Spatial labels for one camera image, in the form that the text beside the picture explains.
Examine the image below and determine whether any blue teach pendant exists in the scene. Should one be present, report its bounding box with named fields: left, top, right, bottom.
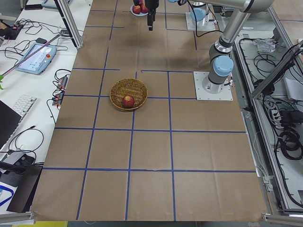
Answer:
left=16, top=45, right=57, bottom=75

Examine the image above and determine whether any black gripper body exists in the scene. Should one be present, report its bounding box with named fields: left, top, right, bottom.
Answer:
left=145, top=0, right=159, bottom=11

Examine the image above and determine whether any grey usb hub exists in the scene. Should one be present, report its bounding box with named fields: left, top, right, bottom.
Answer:
left=3, top=151, right=25, bottom=165

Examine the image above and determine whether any red apple on plate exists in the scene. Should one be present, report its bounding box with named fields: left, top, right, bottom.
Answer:
left=141, top=4, right=149, bottom=14
left=132, top=5, right=141, bottom=15

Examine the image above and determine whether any aluminium frame post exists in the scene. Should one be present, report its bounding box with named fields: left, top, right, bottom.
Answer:
left=54, top=0, right=84, bottom=49

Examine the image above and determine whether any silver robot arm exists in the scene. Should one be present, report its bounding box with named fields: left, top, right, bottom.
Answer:
left=202, top=0, right=273, bottom=94
left=190, top=1, right=210, bottom=26

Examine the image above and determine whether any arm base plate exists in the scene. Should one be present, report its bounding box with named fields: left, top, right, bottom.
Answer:
left=185, top=12, right=216, bottom=32
left=193, top=71, right=233, bottom=101

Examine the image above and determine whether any dark red apple in basket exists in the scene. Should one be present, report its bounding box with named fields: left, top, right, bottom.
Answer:
left=122, top=95, right=135, bottom=109

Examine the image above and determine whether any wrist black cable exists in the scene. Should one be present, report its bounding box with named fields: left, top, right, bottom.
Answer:
left=187, top=0, right=224, bottom=38

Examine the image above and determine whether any white keyboard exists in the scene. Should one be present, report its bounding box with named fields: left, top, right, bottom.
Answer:
left=12, top=95, right=37, bottom=119

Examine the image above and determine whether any light blue plate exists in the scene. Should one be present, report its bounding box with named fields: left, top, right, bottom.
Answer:
left=130, top=5, right=148, bottom=17

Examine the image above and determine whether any green tipped metal rod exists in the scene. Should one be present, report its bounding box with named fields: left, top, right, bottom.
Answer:
left=0, top=33, right=61, bottom=79

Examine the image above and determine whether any black laptop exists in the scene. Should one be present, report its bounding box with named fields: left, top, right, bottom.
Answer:
left=0, top=101, right=21, bottom=148

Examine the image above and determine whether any woven wicker basket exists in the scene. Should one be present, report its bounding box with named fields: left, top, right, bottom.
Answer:
left=109, top=78, right=148, bottom=112

